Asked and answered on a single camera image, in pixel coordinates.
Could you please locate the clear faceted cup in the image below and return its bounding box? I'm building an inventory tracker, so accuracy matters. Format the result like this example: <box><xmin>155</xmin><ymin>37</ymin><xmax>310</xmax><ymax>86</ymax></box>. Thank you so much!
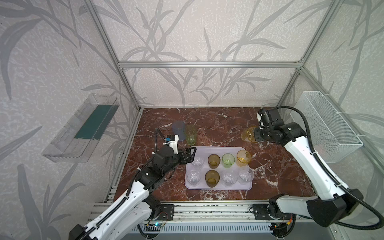
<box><xmin>222</xmin><ymin>171</ymin><xmax>238</xmax><ymax>187</ymax></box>
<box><xmin>238</xmin><ymin>167</ymin><xmax>255</xmax><ymax>185</ymax></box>
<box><xmin>192</xmin><ymin>157</ymin><xmax>205</xmax><ymax>169</ymax></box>
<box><xmin>186</xmin><ymin>170</ymin><xmax>201</xmax><ymax>186</ymax></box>

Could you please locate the tall green plastic cup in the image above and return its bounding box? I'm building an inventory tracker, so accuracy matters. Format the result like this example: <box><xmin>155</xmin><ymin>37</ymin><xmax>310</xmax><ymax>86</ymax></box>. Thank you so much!
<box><xmin>184</xmin><ymin>125</ymin><xmax>198</xmax><ymax>146</ymax></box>

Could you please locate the amber dimpled cup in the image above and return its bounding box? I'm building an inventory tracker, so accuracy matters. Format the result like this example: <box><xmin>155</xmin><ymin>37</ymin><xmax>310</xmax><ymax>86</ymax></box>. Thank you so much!
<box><xmin>208</xmin><ymin>154</ymin><xmax>221</xmax><ymax>169</ymax></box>
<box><xmin>205</xmin><ymin>170</ymin><xmax>220</xmax><ymax>188</ymax></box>

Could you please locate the tall yellow plastic cup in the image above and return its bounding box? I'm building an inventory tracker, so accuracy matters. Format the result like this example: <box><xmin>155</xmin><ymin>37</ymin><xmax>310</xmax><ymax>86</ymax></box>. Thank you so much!
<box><xmin>241</xmin><ymin>126</ymin><xmax>259</xmax><ymax>143</ymax></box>

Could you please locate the blue frosted plastic cup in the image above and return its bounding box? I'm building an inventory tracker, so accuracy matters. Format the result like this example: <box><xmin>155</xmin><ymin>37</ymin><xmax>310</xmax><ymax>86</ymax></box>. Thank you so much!
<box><xmin>172</xmin><ymin>121</ymin><xmax>186</xmax><ymax>142</ymax></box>

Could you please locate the small green plastic cup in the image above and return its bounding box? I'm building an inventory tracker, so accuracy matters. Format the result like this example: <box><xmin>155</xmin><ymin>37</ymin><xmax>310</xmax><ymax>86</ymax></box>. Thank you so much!
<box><xmin>222</xmin><ymin>153</ymin><xmax>235</xmax><ymax>168</ymax></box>

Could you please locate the yellow transparent plastic cup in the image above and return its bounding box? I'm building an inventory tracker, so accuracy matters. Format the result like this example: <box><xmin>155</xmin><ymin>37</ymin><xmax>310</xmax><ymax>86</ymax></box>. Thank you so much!
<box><xmin>236</xmin><ymin>150</ymin><xmax>252</xmax><ymax>167</ymax></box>

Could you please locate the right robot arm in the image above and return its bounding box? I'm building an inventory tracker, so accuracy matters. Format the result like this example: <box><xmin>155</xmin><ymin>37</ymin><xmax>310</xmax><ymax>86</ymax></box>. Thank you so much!
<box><xmin>254</xmin><ymin>123</ymin><xmax>359</xmax><ymax>227</ymax></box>

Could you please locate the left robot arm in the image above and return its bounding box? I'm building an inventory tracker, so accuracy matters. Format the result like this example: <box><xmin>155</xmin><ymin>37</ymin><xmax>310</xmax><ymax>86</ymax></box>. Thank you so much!
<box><xmin>69</xmin><ymin>146</ymin><xmax>197</xmax><ymax>240</ymax></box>

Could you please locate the lilac plastic tray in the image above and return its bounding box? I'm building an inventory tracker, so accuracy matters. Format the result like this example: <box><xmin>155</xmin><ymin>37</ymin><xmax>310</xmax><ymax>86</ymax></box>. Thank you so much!
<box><xmin>185</xmin><ymin>147</ymin><xmax>252</xmax><ymax>191</ymax></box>

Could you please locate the small circuit board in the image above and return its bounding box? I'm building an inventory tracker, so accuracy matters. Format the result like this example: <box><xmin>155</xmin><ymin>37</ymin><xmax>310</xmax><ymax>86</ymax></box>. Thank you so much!
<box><xmin>146</xmin><ymin>221</ymin><xmax>167</xmax><ymax>231</ymax></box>

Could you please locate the green pad in bin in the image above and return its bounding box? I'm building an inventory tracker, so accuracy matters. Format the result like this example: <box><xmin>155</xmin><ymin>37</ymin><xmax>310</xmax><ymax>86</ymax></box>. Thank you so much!
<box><xmin>75</xmin><ymin>105</ymin><xmax>119</xmax><ymax>140</ymax></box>

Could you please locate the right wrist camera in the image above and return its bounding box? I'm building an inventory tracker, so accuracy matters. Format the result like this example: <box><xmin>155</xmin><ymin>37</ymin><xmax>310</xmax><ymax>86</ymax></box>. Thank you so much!
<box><xmin>257</xmin><ymin>108</ymin><xmax>285</xmax><ymax>130</ymax></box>

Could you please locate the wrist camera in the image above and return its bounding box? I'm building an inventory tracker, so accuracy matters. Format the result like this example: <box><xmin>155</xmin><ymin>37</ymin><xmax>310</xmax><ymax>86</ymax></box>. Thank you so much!
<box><xmin>164</xmin><ymin>135</ymin><xmax>179</xmax><ymax>155</ymax></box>
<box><xmin>257</xmin><ymin>108</ymin><xmax>285</xmax><ymax>130</ymax></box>

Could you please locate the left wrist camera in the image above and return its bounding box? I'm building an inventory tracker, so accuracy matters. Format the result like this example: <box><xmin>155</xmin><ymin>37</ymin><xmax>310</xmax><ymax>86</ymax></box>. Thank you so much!
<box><xmin>164</xmin><ymin>135</ymin><xmax>179</xmax><ymax>155</ymax></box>

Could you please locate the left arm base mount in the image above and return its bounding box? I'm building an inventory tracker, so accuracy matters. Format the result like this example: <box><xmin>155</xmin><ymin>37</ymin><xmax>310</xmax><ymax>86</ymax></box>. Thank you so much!
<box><xmin>150</xmin><ymin>204</ymin><xmax>175</xmax><ymax>221</ymax></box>

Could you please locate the white wire mesh basket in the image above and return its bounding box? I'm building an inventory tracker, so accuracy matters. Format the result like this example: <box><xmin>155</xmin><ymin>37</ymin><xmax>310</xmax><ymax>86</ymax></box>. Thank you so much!
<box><xmin>295</xmin><ymin>91</ymin><xmax>363</xmax><ymax>163</ymax></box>

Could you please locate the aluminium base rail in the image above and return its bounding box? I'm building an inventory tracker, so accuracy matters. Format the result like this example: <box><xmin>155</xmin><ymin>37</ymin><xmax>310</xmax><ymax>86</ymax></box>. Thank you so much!
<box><xmin>86</xmin><ymin>201</ymin><xmax>343</xmax><ymax>224</ymax></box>

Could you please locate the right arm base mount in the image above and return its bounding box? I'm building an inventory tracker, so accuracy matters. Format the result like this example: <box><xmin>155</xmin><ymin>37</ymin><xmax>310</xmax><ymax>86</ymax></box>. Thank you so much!
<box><xmin>249</xmin><ymin>204</ymin><xmax>292</xmax><ymax>222</ymax></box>

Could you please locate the clear plastic wall bin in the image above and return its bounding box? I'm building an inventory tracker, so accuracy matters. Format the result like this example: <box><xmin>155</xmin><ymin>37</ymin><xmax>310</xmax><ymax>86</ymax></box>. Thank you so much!
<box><xmin>42</xmin><ymin>94</ymin><xmax>120</xmax><ymax>163</ymax></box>

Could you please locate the aluminium frame crossbar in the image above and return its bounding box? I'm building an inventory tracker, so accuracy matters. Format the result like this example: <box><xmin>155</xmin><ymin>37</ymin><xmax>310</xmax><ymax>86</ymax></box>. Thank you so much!
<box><xmin>118</xmin><ymin>61</ymin><xmax>302</xmax><ymax>69</ymax></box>

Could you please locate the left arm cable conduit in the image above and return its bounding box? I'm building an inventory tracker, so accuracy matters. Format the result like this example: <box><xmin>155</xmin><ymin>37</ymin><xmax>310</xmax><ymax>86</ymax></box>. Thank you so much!
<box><xmin>76</xmin><ymin>128</ymin><xmax>169</xmax><ymax>240</ymax></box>

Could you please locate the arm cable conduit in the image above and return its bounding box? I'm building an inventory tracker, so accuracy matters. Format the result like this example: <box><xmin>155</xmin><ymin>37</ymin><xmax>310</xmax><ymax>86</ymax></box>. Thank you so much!
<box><xmin>76</xmin><ymin>128</ymin><xmax>169</xmax><ymax>240</ymax></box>
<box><xmin>275</xmin><ymin>105</ymin><xmax>384</xmax><ymax>231</ymax></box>

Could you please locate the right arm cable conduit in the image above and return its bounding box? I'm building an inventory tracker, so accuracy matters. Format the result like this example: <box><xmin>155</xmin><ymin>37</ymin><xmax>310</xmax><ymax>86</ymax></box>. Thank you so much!
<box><xmin>275</xmin><ymin>105</ymin><xmax>384</xmax><ymax>231</ymax></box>

